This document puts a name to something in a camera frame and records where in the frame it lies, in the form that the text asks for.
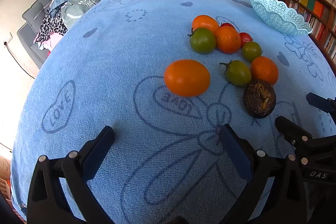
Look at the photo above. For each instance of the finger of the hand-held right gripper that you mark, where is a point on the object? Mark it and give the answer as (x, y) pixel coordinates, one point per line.
(291, 130)
(320, 103)

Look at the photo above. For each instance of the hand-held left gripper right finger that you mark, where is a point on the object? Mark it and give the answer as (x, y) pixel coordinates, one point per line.
(233, 153)

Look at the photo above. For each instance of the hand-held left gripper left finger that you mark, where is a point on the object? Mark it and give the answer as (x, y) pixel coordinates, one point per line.
(95, 158)

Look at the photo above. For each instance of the dark brown round fruit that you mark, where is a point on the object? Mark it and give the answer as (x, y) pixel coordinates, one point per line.
(259, 98)

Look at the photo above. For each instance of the orange mandarin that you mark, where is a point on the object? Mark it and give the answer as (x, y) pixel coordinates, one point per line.
(264, 70)
(227, 39)

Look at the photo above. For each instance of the green tomato with stem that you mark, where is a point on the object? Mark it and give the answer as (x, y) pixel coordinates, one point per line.
(238, 73)

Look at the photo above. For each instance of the small green tomato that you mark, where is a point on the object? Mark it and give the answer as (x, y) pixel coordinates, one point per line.
(251, 51)

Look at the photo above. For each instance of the light blue plastic basket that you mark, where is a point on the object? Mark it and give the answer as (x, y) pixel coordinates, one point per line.
(278, 14)

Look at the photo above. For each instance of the large green tomato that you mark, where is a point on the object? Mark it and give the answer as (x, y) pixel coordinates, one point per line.
(202, 40)

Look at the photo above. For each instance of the large orange tomato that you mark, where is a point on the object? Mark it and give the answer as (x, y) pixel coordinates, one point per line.
(187, 77)

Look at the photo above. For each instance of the blue printed blanket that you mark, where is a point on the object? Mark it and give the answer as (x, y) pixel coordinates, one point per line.
(118, 69)

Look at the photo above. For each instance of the wooden bookshelf with books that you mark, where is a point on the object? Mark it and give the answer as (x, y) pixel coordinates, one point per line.
(315, 8)

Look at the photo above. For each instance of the red cherry tomato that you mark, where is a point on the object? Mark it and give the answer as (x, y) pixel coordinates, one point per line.
(246, 38)
(227, 25)

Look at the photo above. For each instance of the leopard print cloth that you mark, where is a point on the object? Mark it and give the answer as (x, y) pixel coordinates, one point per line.
(51, 23)

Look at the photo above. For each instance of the grey sofa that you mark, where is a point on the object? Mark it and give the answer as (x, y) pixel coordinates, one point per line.
(29, 27)

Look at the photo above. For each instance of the green floral quilt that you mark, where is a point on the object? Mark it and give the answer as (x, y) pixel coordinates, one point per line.
(81, 5)

